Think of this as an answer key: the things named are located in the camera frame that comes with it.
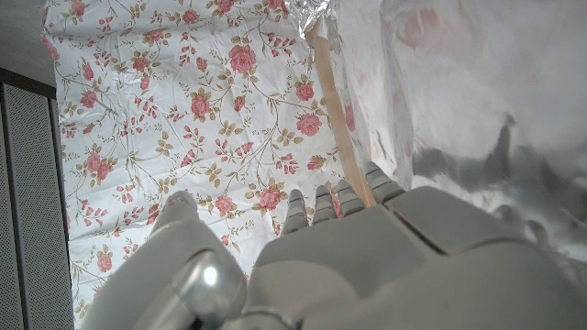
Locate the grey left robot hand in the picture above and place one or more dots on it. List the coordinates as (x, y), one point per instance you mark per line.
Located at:
(367, 275)

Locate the floral backdrop cloth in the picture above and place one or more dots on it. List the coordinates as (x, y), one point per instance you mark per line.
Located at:
(183, 114)

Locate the aluminum foil sheet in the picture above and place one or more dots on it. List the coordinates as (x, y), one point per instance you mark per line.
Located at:
(481, 91)

